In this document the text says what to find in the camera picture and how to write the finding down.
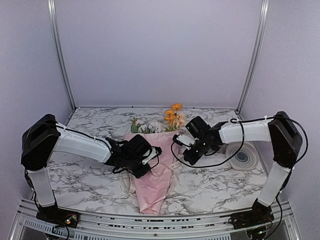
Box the cream ribbon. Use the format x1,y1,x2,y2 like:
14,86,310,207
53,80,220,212
120,160,180,196

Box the white flower bunch green leaves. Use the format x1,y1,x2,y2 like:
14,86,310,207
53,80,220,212
130,117,165,134

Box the peach flower long green stem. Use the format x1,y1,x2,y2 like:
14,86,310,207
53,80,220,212
175,113,186,129

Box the pink wrapping paper sheet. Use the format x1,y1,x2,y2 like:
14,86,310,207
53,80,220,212
120,131,180,214

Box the orange flower stem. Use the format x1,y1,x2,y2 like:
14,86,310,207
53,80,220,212
164,103,183,132

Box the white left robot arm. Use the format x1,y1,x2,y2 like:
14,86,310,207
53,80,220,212
21,113,162,223

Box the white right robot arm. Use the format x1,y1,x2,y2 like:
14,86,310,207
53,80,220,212
177,111,308,224

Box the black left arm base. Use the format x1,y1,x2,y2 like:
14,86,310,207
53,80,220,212
36,204,80,228

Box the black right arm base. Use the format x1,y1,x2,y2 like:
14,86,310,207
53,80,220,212
228,199,275,230

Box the grey swirl ceramic plate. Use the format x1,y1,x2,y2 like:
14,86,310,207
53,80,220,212
225,142,259,171

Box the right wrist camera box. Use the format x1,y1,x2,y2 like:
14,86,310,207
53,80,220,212
185,116,211,139

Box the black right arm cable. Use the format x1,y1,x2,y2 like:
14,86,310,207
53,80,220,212
171,117,308,169

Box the aluminium front rail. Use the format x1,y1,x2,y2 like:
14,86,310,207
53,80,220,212
8,198,302,240

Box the aluminium frame right post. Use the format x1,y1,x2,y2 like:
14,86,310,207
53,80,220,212
236,0,270,115

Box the aluminium frame post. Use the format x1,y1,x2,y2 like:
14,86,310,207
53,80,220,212
236,0,270,115
47,0,77,112

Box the aluminium frame left post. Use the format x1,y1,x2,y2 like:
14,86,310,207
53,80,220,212
47,0,77,112

